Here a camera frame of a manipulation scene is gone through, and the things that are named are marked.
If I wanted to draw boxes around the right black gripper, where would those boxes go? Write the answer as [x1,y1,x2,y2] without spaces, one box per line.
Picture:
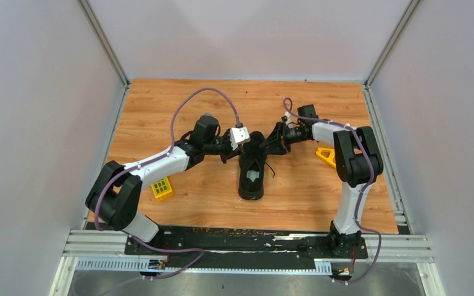
[259,122,308,155]

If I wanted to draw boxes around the black sneaker shoe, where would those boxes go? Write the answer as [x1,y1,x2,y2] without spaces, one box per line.
[238,131,267,200]

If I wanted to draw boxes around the black shoelace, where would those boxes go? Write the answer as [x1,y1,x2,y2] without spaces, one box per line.
[265,162,276,178]

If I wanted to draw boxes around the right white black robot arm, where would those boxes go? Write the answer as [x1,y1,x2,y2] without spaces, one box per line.
[260,104,384,258]

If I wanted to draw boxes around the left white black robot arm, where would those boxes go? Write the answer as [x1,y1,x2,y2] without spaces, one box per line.
[85,114,250,255]

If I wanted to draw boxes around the yellow triangular toy piece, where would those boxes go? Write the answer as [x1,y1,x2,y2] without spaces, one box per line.
[315,147,336,168]

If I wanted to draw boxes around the colourful toy block stack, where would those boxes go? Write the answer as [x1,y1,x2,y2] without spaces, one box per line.
[151,177,175,201]

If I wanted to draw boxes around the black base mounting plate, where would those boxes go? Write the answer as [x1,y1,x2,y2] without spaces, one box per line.
[149,225,368,270]

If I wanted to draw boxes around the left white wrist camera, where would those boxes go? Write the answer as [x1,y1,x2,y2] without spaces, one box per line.
[229,126,251,150]

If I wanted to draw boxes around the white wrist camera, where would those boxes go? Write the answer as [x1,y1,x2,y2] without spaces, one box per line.
[281,111,294,126]
[229,126,251,150]

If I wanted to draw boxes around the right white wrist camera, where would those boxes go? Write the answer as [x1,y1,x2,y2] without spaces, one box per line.
[281,111,294,126]

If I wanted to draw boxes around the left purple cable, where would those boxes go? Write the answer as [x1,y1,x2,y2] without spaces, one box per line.
[93,87,244,282]

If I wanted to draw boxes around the purple cable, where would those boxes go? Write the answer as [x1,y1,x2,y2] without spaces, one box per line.
[93,87,244,282]
[283,97,383,286]

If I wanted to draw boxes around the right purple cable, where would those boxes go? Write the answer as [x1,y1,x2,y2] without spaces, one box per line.
[283,97,383,286]

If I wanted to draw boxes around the aluminium frame rail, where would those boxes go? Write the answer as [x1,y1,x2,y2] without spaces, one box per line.
[51,226,444,295]

